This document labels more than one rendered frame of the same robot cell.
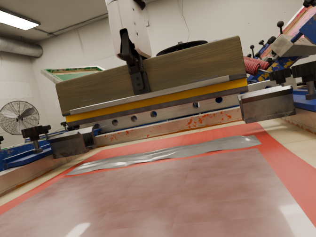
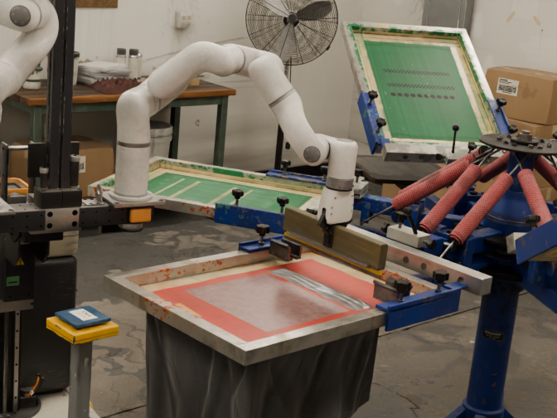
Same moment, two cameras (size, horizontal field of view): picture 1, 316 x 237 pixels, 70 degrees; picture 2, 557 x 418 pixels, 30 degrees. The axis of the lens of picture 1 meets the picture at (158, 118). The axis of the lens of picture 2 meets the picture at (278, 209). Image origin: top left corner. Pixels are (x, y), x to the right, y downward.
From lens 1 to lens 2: 2.57 m
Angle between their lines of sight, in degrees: 32
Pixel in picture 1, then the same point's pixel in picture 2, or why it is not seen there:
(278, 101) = (390, 294)
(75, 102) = (292, 226)
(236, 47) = (377, 251)
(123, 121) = not seen: hidden behind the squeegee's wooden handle
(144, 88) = (328, 244)
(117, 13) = (325, 197)
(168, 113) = not seen: hidden behind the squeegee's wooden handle
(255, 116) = (378, 295)
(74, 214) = (256, 294)
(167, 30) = not seen: outside the picture
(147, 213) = (275, 306)
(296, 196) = (308, 322)
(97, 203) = (266, 296)
